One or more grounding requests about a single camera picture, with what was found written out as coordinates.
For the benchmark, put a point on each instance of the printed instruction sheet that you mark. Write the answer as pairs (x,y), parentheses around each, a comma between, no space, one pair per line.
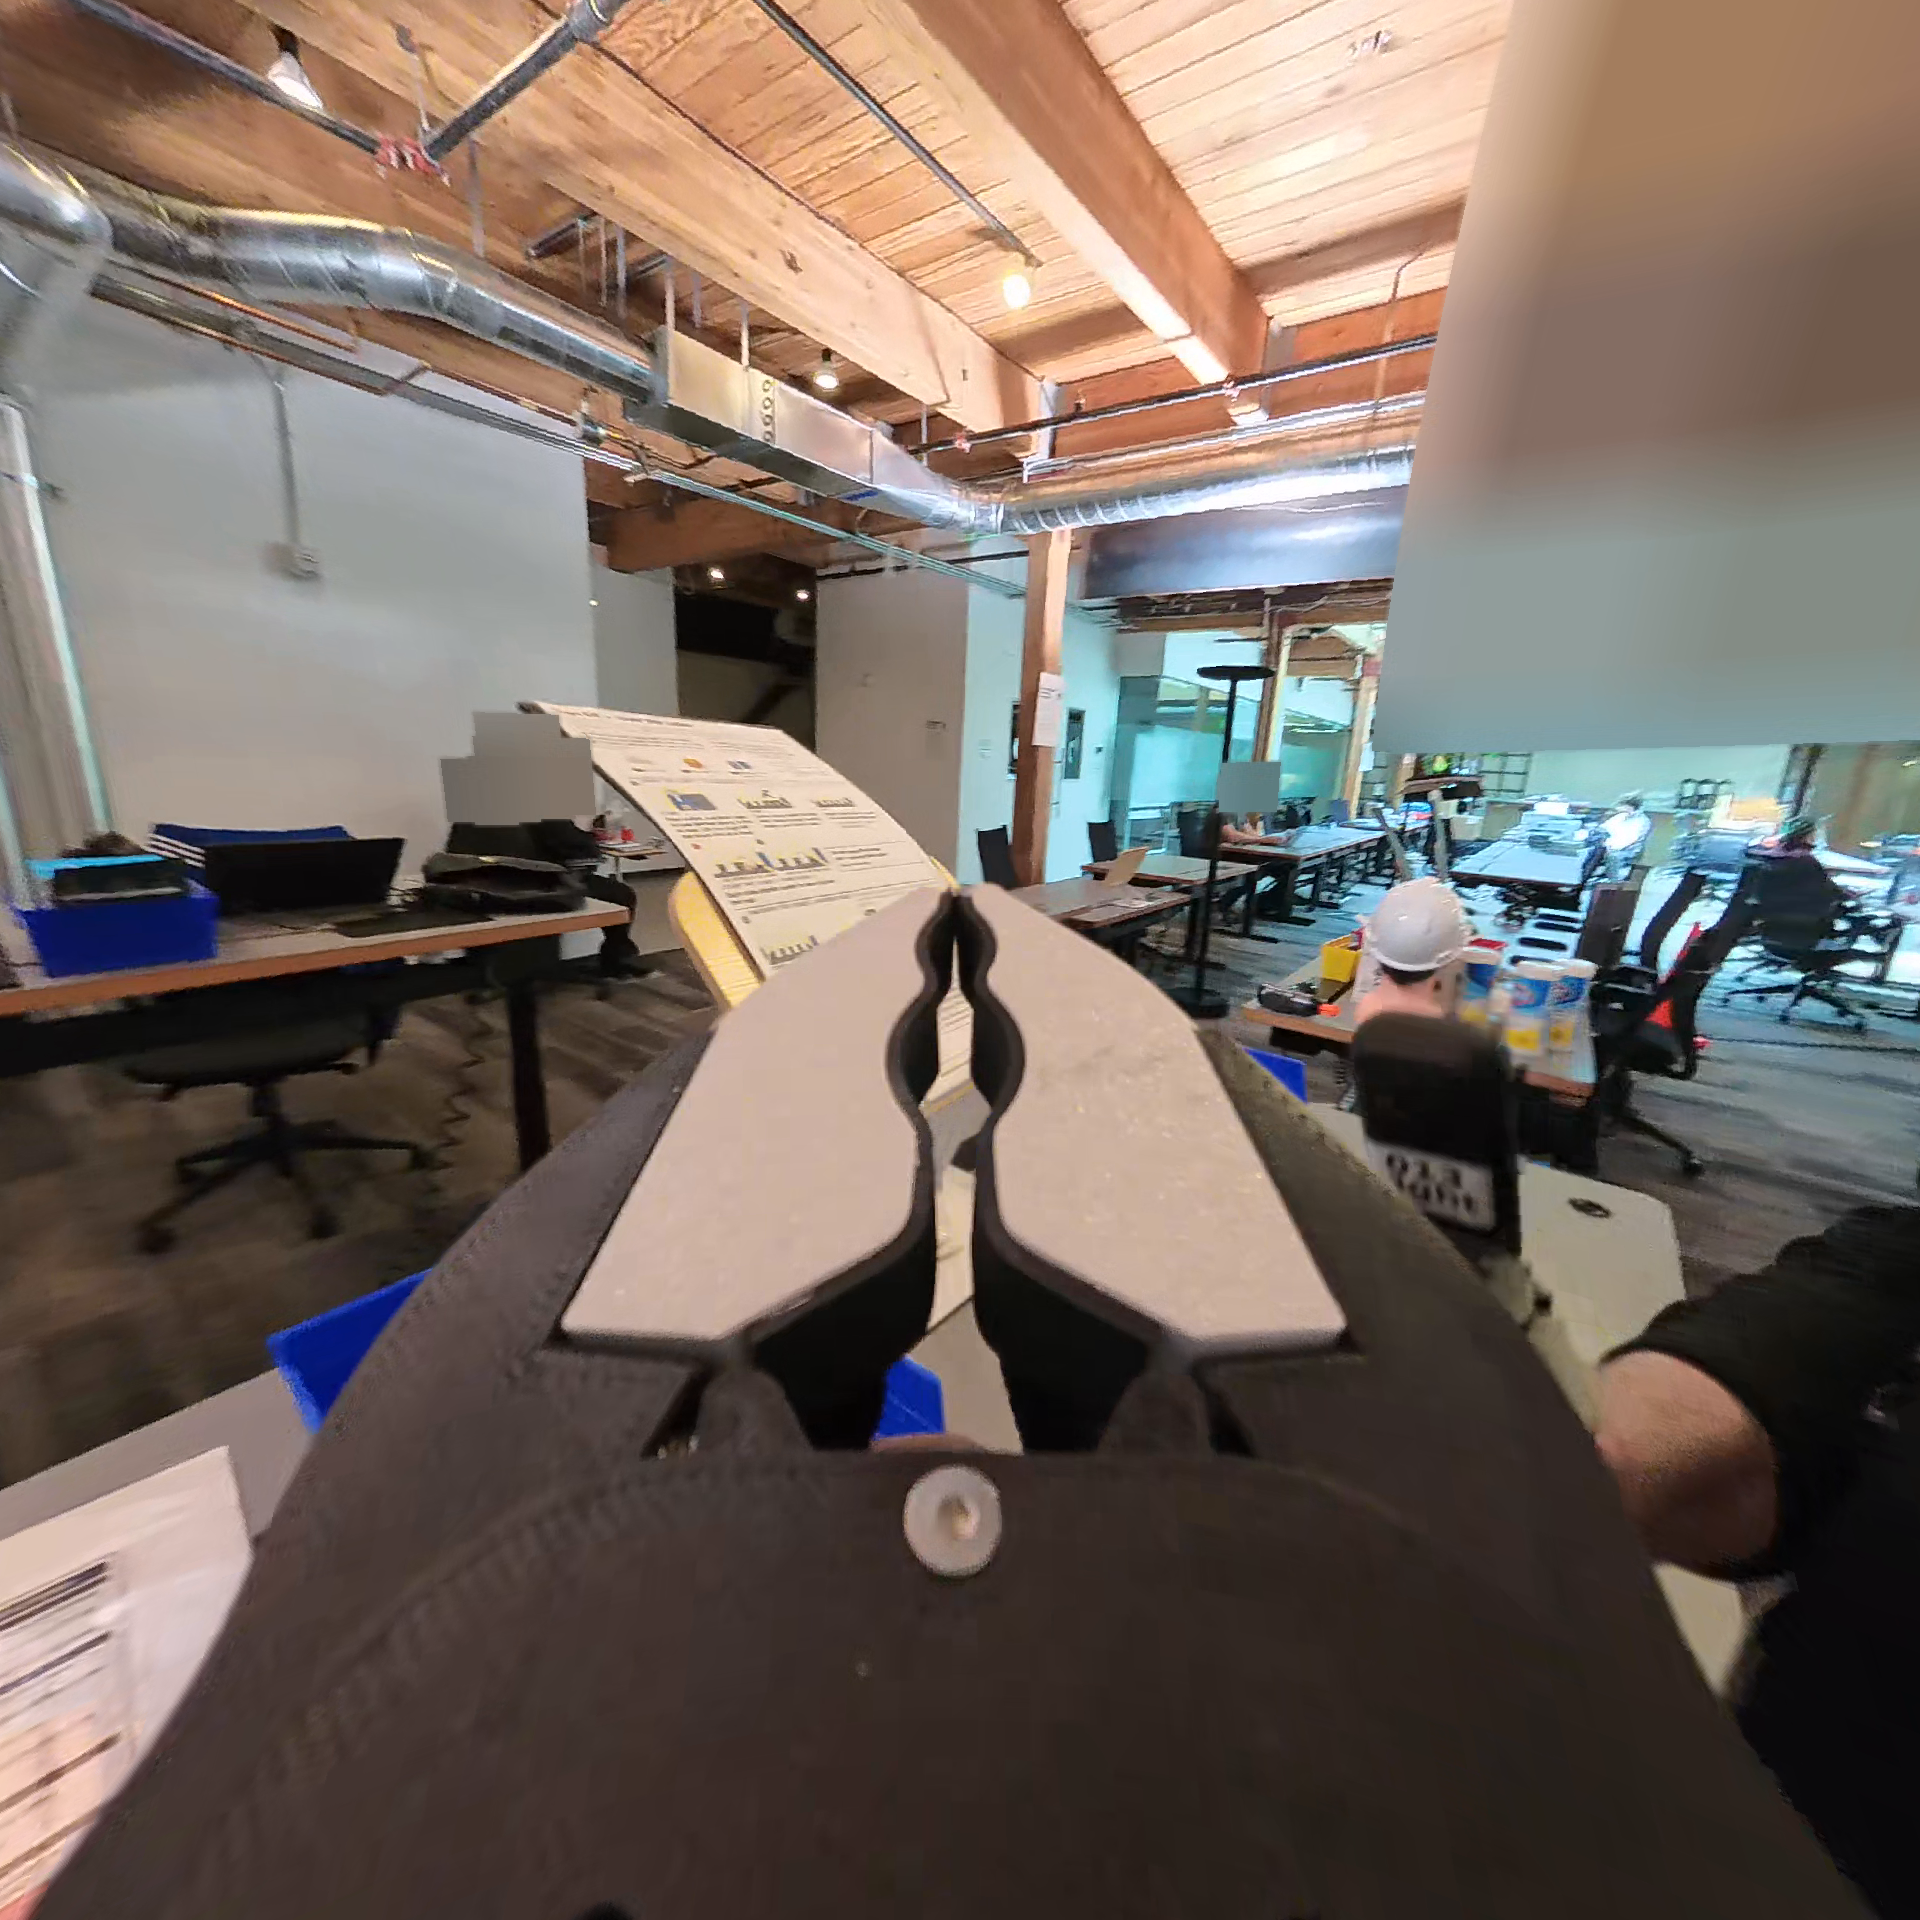
(781,839)

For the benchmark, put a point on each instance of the black bag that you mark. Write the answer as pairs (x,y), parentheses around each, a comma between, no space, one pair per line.
(504,883)

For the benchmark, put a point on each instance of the black mesh office chair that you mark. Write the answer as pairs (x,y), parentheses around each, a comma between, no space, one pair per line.
(1793,916)

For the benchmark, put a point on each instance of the long wooden desk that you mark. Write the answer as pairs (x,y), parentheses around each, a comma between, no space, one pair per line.
(1118,901)

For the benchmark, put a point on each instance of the wooden document board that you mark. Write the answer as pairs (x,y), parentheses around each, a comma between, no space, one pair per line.
(716,946)

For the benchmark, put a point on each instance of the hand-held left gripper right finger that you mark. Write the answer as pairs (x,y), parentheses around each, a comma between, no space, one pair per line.
(1156,1172)

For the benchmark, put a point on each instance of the white printed paper sheet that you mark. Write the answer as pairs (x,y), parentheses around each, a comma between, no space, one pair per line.
(89,1652)

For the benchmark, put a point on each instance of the white wipes canister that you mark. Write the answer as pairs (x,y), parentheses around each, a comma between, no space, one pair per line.
(1574,998)
(1530,1005)

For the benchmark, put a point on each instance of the small blue bin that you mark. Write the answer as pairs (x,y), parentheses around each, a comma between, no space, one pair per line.
(120,931)

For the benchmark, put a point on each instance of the grey desk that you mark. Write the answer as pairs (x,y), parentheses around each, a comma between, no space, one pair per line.
(149,1440)

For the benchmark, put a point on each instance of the wooden support post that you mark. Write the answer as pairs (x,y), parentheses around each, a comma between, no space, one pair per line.
(1042,706)

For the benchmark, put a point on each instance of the black and red office chair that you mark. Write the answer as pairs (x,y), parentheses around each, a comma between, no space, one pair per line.
(1650,1005)

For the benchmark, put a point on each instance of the metal air duct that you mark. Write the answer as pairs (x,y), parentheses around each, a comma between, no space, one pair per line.
(375,271)

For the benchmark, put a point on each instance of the black laptop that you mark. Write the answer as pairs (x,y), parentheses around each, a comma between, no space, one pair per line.
(301,875)

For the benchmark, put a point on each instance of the person's right hand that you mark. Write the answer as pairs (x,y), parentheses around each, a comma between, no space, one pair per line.
(1681,1464)

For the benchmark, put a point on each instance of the wooden desk with black legs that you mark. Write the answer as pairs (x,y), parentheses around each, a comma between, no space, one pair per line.
(301,946)

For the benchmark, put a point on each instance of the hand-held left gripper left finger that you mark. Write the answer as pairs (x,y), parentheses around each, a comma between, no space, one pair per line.
(751,1156)

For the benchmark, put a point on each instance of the white hard hat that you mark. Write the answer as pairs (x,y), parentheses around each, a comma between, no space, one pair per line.
(1417,922)

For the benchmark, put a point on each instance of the person's right forearm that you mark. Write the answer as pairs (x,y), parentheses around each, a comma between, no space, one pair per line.
(1845,1382)

